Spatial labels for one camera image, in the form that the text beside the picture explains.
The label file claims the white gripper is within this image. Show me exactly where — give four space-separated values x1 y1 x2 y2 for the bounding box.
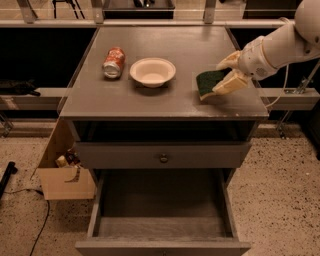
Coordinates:
212 36 277 95

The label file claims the black object on ledge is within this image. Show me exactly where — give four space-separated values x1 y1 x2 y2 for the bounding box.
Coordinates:
0 80 40 97

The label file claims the metal bracket right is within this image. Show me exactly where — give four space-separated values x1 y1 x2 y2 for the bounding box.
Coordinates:
276 60 320 139

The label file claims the orange soda can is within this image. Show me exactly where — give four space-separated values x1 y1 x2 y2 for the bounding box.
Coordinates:
102 47 126 79

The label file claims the cardboard box with items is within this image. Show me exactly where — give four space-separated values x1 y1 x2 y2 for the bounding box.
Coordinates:
37 119 96 200

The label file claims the grey open middle drawer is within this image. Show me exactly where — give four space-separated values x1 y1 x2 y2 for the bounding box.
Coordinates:
76 169 250 256

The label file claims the grey wooden drawer cabinet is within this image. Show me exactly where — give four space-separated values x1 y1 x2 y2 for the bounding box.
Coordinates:
57 25 270 256

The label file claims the black floor cable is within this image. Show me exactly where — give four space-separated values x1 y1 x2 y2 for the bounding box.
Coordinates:
3 188 51 256

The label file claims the green yellow sponge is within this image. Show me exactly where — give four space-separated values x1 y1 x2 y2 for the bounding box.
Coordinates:
196 68 231 101

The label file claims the white paper bowl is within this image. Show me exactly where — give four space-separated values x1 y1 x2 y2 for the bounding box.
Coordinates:
130 58 176 88

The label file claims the black pole on floor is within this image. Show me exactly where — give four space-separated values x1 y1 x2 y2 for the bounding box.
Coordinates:
0 161 18 199

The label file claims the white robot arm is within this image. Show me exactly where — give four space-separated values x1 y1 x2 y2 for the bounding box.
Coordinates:
212 0 320 95

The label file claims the round drawer knob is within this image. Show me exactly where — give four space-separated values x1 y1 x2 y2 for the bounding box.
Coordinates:
159 154 168 163

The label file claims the grey closed upper drawer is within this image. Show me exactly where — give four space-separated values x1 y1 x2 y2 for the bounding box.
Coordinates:
75 142 251 169

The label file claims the white cable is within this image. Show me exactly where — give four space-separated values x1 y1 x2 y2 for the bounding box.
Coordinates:
265 17 296 109

